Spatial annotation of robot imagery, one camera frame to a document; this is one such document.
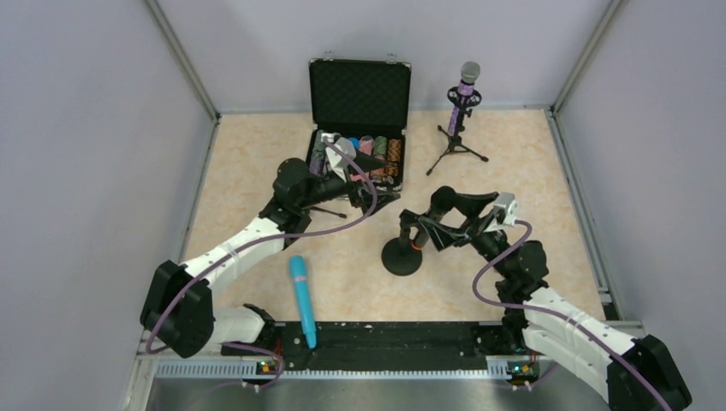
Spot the black microphone orange end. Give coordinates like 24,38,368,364
412,186,456,250

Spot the round base clamp stand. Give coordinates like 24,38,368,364
381,210,423,277

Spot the shock mount tripod stand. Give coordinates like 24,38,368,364
425,80,489,176

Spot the purple glitter microphone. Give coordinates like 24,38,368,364
447,61,481,135

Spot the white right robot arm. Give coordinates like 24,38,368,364
412,187,693,410

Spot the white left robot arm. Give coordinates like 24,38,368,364
140,158,400,358

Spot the small black tripod stand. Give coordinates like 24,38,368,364
307,206,348,219

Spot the green poker chip stack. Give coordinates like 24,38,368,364
372,136,388,158

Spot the purple poker chip stack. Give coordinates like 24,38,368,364
309,152,325,176

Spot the orange black chip stack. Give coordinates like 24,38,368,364
386,139,402,164

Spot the black poker chip case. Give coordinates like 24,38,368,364
306,57,412,193

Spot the teal microphone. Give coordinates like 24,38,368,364
289,255,318,349

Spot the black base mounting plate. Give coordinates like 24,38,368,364
254,321,542,372

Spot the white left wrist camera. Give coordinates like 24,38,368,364
325,134,356,182

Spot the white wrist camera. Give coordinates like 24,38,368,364
488,192,518,231
325,134,356,182

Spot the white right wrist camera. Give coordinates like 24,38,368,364
488,192,518,231

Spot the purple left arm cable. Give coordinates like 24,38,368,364
146,140,380,392

